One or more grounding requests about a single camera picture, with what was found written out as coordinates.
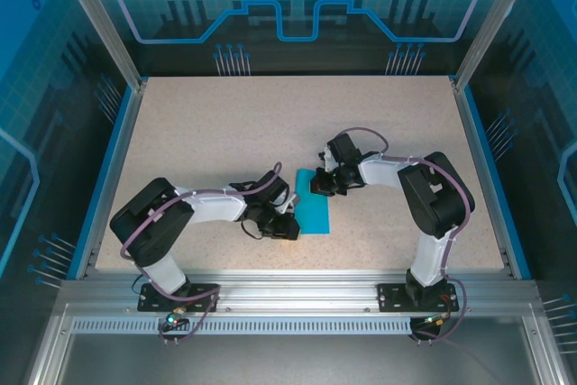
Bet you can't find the blue square paper sheet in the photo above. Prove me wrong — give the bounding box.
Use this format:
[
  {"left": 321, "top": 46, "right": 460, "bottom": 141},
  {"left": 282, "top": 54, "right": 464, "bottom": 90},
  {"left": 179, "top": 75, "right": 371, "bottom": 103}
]
[{"left": 295, "top": 168, "right": 333, "bottom": 236}]

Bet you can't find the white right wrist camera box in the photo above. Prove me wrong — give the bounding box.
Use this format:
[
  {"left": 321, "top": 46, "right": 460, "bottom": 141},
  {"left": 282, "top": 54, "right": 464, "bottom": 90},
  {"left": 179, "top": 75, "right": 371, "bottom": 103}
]
[{"left": 317, "top": 148, "right": 339, "bottom": 174}]

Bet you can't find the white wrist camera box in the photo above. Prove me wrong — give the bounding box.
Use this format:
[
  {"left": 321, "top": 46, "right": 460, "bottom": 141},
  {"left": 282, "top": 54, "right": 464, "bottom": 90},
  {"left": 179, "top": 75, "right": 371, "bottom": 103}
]
[
  {"left": 282, "top": 193, "right": 302, "bottom": 217},
  {"left": 317, "top": 148, "right": 339, "bottom": 174}
]

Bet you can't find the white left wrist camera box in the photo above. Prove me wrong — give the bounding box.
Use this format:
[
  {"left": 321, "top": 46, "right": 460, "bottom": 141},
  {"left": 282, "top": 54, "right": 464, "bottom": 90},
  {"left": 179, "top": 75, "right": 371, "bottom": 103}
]
[{"left": 282, "top": 193, "right": 302, "bottom": 217}]

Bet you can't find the aluminium mounting rail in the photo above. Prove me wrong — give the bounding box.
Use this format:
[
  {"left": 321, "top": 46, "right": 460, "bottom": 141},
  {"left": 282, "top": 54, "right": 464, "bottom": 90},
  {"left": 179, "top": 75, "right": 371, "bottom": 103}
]
[{"left": 60, "top": 270, "right": 540, "bottom": 314}]

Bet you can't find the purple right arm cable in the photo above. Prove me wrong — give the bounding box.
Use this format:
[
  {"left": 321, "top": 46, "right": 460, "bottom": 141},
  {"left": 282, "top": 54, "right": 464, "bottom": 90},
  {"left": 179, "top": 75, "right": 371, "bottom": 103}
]
[{"left": 337, "top": 126, "right": 474, "bottom": 346}]

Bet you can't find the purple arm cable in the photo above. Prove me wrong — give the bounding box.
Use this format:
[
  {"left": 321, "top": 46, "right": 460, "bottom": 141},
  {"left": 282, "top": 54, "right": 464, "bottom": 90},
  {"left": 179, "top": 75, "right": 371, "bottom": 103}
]
[
  {"left": 119, "top": 161, "right": 284, "bottom": 346},
  {"left": 337, "top": 126, "right": 474, "bottom": 346}
]

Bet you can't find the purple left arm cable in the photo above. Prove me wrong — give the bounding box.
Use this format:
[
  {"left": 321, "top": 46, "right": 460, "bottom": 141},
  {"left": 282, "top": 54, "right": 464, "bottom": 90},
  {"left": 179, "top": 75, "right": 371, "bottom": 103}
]
[{"left": 119, "top": 161, "right": 284, "bottom": 346}]

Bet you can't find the slotted grey cable duct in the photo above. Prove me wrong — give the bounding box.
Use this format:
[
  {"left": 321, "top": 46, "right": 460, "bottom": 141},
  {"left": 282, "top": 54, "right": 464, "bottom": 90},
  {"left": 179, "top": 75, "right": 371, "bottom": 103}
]
[{"left": 71, "top": 317, "right": 414, "bottom": 335}]

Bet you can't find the blue printed enclosure panel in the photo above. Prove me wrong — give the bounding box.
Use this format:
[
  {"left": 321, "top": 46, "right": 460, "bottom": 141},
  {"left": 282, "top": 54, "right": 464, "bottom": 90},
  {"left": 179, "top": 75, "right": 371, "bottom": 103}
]
[
  {"left": 0, "top": 0, "right": 136, "bottom": 385},
  {"left": 67, "top": 0, "right": 515, "bottom": 78},
  {"left": 463, "top": 0, "right": 577, "bottom": 385}
]

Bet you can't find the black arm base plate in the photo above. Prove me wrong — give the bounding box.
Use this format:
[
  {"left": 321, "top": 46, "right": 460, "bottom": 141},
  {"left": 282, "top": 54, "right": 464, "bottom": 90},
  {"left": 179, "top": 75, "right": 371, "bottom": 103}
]
[
  {"left": 376, "top": 282, "right": 461, "bottom": 313},
  {"left": 137, "top": 282, "right": 221, "bottom": 313}
]

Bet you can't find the aluminium frame tray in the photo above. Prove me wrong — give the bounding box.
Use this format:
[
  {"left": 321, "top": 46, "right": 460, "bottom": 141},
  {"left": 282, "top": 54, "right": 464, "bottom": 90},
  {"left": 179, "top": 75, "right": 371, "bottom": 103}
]
[{"left": 26, "top": 303, "right": 569, "bottom": 385}]

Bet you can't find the aluminium side rail blue edge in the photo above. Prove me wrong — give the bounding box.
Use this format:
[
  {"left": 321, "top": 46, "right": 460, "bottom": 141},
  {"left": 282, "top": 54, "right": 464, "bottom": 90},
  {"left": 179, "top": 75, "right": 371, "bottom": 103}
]
[
  {"left": 453, "top": 80, "right": 533, "bottom": 280},
  {"left": 67, "top": 80, "right": 148, "bottom": 280}
]

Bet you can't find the cable connector with green light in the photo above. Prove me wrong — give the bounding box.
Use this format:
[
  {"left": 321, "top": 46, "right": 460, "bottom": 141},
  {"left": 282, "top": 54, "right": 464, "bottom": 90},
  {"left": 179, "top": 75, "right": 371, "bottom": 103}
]
[
  {"left": 164, "top": 307, "right": 188, "bottom": 330},
  {"left": 421, "top": 312, "right": 452, "bottom": 330}
]

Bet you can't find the aluminium frame post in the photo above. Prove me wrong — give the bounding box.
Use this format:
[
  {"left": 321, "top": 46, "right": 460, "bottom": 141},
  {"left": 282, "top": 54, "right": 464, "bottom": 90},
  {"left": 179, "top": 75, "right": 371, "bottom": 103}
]
[
  {"left": 454, "top": 0, "right": 542, "bottom": 88},
  {"left": 49, "top": 0, "right": 148, "bottom": 88}
]

